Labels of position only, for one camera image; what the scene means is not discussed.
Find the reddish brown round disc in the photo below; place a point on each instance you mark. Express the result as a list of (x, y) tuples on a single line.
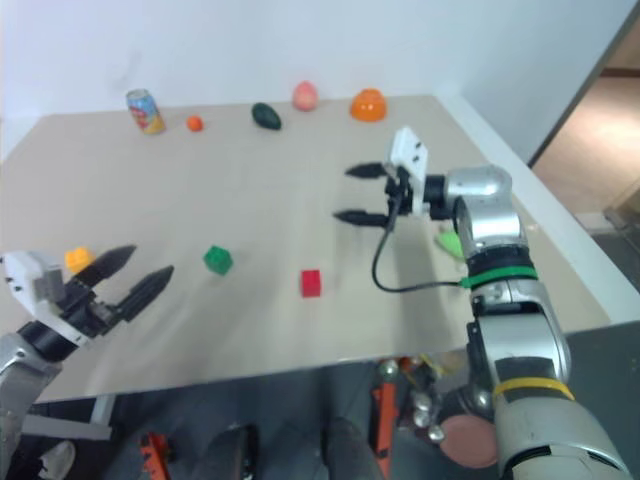
[(470, 442)]

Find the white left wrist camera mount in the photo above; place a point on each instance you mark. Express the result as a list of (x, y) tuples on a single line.
[(20, 272)]

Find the light green toy fruit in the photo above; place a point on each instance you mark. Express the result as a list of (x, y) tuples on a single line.
[(450, 242)]

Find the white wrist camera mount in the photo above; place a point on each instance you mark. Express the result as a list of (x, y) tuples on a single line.
[(20, 272), (411, 152)]

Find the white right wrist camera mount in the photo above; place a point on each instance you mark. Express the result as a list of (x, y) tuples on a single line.
[(411, 152)]

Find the red toy cube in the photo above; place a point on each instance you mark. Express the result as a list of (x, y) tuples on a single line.
[(311, 283)]

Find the orange and black clamp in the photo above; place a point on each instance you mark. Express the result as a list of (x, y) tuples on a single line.
[(385, 420)]

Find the grey table crossbar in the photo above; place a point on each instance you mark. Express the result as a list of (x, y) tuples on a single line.
[(65, 427)]

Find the white table leg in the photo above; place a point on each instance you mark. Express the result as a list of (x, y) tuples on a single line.
[(102, 410)]

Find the orange plastic bowl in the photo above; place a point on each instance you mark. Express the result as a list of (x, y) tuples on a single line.
[(369, 106)]

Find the colourful printed drink can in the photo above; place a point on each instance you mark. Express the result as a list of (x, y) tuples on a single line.
[(145, 112)]

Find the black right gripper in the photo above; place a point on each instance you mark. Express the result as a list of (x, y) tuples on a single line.
[(397, 195)]

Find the orange toy cube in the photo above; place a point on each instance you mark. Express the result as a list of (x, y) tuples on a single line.
[(80, 259)]

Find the green toy cube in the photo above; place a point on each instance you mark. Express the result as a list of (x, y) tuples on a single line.
[(218, 259)]

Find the pink toy peach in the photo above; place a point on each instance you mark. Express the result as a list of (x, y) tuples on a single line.
[(305, 96)]

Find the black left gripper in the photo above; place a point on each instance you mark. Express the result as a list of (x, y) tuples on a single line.
[(85, 310)]

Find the white shoe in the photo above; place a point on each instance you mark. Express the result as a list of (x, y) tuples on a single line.
[(59, 457)]

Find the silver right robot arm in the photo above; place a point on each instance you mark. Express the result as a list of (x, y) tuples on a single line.
[(505, 310)]

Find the orange and black tool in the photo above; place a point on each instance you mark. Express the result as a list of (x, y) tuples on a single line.
[(155, 452)]

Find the dark green toy avocado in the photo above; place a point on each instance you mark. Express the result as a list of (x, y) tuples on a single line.
[(265, 116)]

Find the yellow band on arm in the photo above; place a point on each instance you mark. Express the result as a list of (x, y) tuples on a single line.
[(532, 386)]

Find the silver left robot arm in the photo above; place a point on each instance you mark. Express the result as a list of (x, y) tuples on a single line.
[(20, 370)]

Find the small orange toy fruit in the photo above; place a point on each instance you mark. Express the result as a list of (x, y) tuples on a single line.
[(194, 123)]

